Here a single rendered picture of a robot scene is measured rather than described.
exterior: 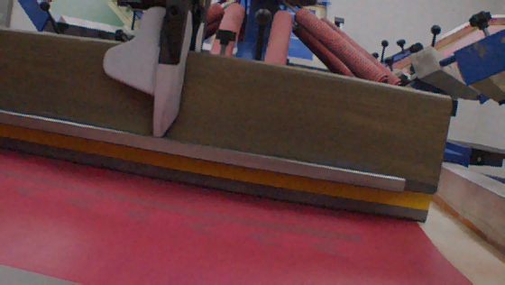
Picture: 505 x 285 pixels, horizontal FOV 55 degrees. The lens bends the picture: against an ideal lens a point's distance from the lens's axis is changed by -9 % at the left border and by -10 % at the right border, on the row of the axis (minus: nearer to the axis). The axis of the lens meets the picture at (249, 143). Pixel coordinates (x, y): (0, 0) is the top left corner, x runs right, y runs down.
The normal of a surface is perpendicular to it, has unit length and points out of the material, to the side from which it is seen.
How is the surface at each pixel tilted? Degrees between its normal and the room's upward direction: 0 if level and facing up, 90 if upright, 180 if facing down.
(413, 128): 90
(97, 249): 0
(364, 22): 90
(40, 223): 0
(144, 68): 83
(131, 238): 0
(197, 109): 90
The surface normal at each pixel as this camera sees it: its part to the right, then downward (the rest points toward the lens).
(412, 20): -0.06, 0.11
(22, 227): 0.16, -0.98
